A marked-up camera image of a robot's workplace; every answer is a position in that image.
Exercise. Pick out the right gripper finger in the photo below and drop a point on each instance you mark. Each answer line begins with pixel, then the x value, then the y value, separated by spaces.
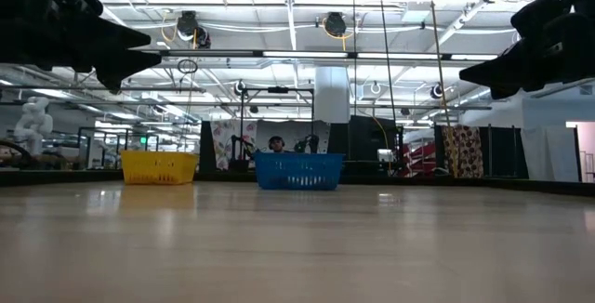
pixel 534 56
pixel 511 88

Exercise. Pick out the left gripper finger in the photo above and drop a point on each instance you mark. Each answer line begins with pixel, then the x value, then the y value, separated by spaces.
pixel 102 33
pixel 123 66

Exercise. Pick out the black folding screen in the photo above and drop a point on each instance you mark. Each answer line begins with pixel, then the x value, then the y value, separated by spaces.
pixel 502 149

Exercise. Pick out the small black ceiling reel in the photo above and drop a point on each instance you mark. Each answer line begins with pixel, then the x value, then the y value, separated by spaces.
pixel 436 91
pixel 240 88

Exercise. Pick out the white curtain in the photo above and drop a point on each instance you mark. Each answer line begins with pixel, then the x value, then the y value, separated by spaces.
pixel 548 154

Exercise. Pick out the brown patterned cloth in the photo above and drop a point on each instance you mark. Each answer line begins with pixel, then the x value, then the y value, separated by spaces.
pixel 465 149

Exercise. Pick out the white humanoid robot figure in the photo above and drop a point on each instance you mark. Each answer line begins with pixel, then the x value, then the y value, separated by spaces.
pixel 33 122

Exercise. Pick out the yellow plastic basket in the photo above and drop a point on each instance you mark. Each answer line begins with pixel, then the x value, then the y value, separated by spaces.
pixel 158 168

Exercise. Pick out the red striped cloth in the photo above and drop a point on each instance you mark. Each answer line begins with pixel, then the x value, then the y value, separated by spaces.
pixel 420 159

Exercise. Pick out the narrow black panel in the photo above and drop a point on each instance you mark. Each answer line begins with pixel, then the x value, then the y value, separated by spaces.
pixel 207 147

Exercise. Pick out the floral patterned cloth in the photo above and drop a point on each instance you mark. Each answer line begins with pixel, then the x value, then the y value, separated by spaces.
pixel 228 135

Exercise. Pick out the black partition panel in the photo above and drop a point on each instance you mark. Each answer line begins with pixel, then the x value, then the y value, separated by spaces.
pixel 367 135

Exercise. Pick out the person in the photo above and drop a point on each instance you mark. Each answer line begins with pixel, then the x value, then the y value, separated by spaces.
pixel 276 144

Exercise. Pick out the white round column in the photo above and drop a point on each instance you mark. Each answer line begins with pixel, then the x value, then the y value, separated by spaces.
pixel 332 94

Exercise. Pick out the long LED light bar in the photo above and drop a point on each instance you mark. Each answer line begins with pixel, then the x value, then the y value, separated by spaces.
pixel 302 54

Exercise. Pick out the blue plastic basket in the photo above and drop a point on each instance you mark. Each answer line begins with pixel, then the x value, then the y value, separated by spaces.
pixel 297 170

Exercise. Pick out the black shelf frame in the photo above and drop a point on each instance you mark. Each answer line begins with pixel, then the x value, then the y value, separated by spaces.
pixel 107 128

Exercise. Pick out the black metal gantry frame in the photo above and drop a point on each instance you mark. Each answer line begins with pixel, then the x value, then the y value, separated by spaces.
pixel 278 89

